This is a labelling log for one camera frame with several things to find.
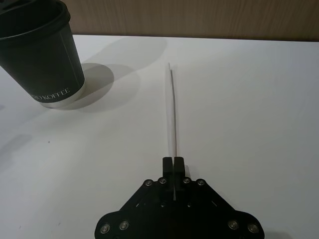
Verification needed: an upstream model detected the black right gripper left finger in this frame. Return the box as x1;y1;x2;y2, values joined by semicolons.
94;156;174;239

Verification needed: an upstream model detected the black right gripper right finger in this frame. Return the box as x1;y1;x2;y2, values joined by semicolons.
174;156;264;239

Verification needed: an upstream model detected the thin white plastic straw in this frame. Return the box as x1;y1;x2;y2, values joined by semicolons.
164;62;179;201

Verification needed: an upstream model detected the dark paper coffee cup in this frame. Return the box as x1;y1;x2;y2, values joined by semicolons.
0;18;86;110

